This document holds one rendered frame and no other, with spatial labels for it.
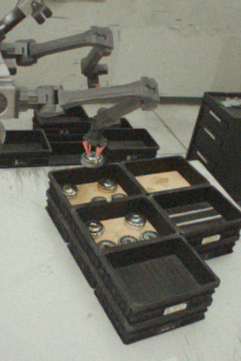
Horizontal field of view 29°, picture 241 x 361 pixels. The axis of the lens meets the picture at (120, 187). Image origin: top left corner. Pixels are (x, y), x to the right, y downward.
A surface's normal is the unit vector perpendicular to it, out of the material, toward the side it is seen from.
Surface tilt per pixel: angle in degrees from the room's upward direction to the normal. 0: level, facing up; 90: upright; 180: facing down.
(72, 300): 0
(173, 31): 90
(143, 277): 0
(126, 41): 90
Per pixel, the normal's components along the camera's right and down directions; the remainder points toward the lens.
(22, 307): 0.17, -0.82
